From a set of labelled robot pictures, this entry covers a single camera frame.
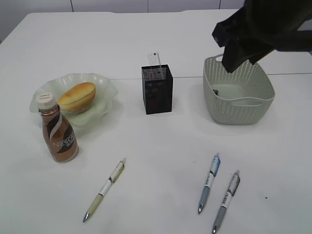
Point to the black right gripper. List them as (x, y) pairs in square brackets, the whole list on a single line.
[(262, 26)]

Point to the transparent plastic ruler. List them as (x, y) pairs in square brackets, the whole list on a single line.
[(154, 59)]

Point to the yellow bread roll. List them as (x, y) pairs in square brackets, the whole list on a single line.
[(78, 99)]

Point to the white pen beige grip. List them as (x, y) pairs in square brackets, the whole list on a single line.
[(104, 190)]

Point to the brown Nescafe coffee bottle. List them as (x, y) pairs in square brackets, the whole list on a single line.
[(57, 132)]

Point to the green plastic woven basket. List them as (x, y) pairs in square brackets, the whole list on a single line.
[(244, 95)]

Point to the black mesh pen holder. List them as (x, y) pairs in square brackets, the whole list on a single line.
[(157, 89)]

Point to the white pen blue clip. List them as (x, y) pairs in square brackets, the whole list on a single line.
[(209, 182)]

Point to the clear pen grey grip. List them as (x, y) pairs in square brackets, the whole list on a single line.
[(230, 192)]

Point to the translucent green wavy plate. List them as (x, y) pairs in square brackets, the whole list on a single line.
[(102, 104)]

